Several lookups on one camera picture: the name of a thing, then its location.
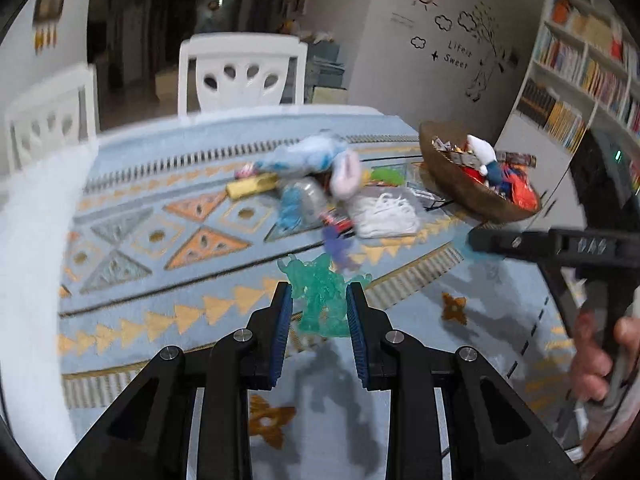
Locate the black wall sticker drawing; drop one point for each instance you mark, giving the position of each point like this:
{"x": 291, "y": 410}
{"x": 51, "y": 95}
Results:
{"x": 475, "y": 35}

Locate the row of black books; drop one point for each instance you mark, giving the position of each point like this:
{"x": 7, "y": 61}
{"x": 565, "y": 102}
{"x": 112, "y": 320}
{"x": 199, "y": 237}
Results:
{"x": 535, "y": 102}

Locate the clear plastic container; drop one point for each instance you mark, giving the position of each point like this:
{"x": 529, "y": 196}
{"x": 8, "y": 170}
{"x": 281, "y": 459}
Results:
{"x": 312, "y": 200}

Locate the cream white board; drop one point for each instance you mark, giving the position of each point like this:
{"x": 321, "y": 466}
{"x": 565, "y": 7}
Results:
{"x": 330, "y": 95}

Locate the yellow hanging tassels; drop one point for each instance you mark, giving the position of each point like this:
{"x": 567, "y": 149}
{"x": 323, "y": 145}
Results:
{"x": 45, "y": 37}

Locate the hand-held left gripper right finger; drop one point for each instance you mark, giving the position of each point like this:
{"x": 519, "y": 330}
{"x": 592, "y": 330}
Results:
{"x": 359, "y": 335}

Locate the long red printed box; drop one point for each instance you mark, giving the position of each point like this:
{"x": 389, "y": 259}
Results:
{"x": 517, "y": 159}

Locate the light blue plush toy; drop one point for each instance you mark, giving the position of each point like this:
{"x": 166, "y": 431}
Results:
{"x": 305, "y": 152}

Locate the blue patterned tablecloth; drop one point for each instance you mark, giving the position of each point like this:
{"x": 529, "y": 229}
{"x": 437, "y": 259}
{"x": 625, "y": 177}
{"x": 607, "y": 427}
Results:
{"x": 150, "y": 280}

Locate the orange snack bag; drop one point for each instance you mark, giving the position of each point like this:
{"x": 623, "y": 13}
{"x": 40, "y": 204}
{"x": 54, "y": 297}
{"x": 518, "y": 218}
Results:
{"x": 520, "y": 190}

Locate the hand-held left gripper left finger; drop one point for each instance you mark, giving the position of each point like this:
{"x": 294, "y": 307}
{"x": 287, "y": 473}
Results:
{"x": 281, "y": 330}

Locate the row of mixed colour books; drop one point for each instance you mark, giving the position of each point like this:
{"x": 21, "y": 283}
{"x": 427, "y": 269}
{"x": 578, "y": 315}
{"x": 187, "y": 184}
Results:
{"x": 585, "y": 70}

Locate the yellow block toy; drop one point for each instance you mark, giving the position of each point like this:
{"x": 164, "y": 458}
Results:
{"x": 250, "y": 186}

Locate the row of yellow books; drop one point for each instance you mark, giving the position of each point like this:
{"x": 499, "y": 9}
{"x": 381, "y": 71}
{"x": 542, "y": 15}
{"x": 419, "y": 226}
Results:
{"x": 565, "y": 127}

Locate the green translucent toy figure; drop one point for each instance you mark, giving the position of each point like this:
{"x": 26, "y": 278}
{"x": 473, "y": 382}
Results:
{"x": 320, "y": 290}

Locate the white blue plush toy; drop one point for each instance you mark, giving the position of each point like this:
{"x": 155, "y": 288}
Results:
{"x": 485, "y": 155}

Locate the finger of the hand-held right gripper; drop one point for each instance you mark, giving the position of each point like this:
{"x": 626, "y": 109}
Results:
{"x": 510, "y": 242}

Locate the green plastic toy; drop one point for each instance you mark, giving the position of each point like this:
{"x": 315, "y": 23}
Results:
{"x": 387, "y": 175}

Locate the white bookshelf cabinet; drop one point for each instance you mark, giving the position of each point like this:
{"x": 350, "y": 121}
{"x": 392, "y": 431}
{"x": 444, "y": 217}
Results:
{"x": 565, "y": 110}

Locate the purple translucent toy figure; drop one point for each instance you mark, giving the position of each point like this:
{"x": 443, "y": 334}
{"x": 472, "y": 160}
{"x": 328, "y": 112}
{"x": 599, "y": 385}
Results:
{"x": 337, "y": 247}

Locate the pink white plush rabbit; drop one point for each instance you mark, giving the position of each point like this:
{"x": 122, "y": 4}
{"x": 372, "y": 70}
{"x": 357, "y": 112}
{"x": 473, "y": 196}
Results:
{"x": 345, "y": 177}

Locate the woven brown basket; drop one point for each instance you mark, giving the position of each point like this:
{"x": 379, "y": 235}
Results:
{"x": 460, "y": 195}

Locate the person's right hand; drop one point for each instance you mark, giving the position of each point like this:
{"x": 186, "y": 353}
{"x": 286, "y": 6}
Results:
{"x": 587, "y": 355}

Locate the white wooden chair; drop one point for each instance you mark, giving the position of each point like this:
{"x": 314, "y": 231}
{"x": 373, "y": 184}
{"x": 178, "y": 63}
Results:
{"x": 50, "y": 105}
{"x": 240, "y": 60}

